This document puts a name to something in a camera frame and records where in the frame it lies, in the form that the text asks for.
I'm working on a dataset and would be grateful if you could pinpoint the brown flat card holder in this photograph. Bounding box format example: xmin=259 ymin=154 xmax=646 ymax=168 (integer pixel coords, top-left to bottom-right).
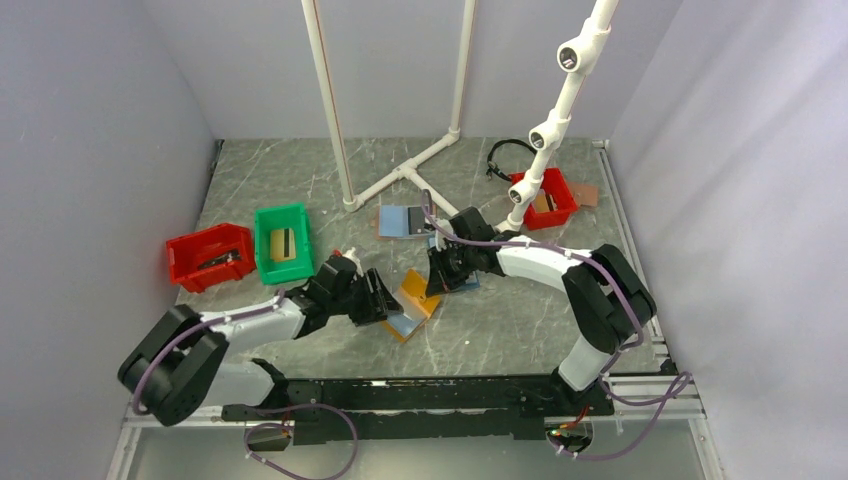
xmin=569 ymin=183 xmax=599 ymax=208

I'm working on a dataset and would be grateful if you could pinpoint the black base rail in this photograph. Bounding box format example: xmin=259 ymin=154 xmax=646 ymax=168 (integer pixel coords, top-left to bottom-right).
xmin=222 ymin=374 xmax=614 ymax=445

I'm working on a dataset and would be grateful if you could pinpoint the beige card in green bin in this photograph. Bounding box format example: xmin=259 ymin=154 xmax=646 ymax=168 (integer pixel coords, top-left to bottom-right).
xmin=269 ymin=228 xmax=297 ymax=263

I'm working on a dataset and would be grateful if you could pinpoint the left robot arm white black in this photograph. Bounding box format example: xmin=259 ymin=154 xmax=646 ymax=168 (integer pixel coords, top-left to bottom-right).
xmin=117 ymin=252 xmax=404 ymax=426

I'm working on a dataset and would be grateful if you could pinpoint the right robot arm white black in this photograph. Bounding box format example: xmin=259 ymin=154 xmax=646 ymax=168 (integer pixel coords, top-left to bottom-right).
xmin=425 ymin=207 xmax=657 ymax=415

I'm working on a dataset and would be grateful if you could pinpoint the right red plastic bin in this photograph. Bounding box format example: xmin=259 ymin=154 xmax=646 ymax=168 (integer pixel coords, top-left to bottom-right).
xmin=509 ymin=168 xmax=578 ymax=230

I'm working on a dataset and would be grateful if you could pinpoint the white pvc pipe frame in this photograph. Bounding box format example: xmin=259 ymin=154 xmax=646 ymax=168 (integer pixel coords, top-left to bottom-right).
xmin=301 ymin=0 xmax=477 ymax=215

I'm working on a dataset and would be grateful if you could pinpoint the green plastic bin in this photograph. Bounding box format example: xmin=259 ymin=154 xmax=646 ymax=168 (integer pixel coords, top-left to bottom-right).
xmin=254 ymin=203 xmax=315 ymax=285

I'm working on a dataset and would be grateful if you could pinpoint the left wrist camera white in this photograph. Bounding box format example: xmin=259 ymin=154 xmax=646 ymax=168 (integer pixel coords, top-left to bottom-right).
xmin=333 ymin=247 xmax=364 ymax=275

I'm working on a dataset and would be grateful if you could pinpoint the white pvc camera mast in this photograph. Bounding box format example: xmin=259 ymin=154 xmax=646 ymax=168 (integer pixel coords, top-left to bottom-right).
xmin=496 ymin=0 xmax=619 ymax=232

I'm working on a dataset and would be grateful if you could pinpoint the red plastic bin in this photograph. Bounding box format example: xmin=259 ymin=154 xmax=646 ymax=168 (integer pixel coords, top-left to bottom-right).
xmin=165 ymin=223 xmax=257 ymax=293
xmin=509 ymin=168 xmax=578 ymax=230

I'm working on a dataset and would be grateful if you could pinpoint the left red plastic bin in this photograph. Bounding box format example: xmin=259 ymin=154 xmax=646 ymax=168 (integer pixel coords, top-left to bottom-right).
xmin=165 ymin=223 xmax=257 ymax=293

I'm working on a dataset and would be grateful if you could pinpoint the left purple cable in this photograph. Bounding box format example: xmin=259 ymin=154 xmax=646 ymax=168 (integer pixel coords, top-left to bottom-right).
xmin=131 ymin=288 xmax=361 ymax=480

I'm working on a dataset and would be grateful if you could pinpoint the orange card holder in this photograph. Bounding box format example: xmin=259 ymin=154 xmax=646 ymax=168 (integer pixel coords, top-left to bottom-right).
xmin=382 ymin=269 xmax=441 ymax=343

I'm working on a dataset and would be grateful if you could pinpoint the blue open card holder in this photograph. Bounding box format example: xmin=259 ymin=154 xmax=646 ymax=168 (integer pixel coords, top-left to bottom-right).
xmin=427 ymin=235 xmax=480 ymax=293

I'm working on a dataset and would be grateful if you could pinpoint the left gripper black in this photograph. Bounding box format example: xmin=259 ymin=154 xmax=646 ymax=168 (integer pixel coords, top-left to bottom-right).
xmin=328 ymin=268 xmax=403 ymax=327

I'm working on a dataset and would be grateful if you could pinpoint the black cable loop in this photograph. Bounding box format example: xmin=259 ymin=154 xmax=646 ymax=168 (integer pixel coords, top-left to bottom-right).
xmin=486 ymin=139 xmax=538 ymax=183

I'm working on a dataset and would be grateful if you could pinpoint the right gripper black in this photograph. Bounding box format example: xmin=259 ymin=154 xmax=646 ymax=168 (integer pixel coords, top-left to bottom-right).
xmin=426 ymin=242 xmax=477 ymax=298

